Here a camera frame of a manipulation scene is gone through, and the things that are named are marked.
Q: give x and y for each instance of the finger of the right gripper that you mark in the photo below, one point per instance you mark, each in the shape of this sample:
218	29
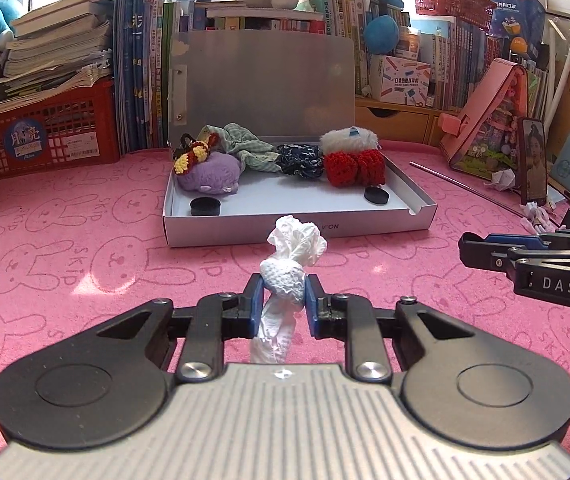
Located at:
511	240

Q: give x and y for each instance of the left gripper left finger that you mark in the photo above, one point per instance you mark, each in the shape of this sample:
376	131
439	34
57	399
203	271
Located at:
214	320

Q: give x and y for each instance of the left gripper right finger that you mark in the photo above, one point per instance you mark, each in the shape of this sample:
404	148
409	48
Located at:
354	321

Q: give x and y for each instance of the white tissue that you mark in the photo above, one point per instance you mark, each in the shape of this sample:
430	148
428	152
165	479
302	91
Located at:
297	246

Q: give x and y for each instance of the black round lid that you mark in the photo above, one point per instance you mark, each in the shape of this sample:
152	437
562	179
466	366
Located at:
205	206

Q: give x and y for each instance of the black round cap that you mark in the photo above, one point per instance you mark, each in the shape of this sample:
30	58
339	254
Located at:
376	195

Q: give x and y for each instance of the purple fluffy plush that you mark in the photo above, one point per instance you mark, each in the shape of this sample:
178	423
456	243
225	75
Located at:
217	175

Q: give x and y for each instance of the red crochet item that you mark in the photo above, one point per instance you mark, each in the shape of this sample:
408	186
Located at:
366	168

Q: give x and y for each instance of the blue brocade pouch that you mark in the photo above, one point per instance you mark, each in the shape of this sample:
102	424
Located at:
301	160

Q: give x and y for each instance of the yellow red crochet keychain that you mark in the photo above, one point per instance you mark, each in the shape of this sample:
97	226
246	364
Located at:
193	152

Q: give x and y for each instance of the green checkered cloth pouch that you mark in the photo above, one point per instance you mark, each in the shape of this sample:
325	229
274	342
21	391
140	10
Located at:
238	141

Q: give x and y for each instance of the white fluffy plush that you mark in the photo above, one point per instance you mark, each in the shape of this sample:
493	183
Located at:
348	140

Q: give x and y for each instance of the white origami paper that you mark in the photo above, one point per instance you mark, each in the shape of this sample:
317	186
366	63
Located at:
502	180

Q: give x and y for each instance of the metal rod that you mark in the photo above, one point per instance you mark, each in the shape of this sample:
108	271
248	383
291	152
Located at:
465	188

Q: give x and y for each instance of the black smartphone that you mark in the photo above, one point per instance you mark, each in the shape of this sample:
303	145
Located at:
532	161

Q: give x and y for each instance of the pink bunny table mat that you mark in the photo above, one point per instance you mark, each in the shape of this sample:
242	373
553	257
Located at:
80	246

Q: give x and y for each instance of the wooden drawer organizer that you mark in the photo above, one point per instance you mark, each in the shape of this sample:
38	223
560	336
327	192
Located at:
399	122

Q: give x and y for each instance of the white colourful printed box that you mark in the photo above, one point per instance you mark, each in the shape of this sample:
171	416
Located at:
399	81

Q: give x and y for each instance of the red plastic basket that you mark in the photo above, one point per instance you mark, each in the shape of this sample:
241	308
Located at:
72	129

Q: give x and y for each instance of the small red basket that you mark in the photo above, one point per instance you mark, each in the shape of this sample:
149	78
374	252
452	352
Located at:
475	12

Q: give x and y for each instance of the stack of books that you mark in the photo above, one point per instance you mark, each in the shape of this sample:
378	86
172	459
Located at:
62	46

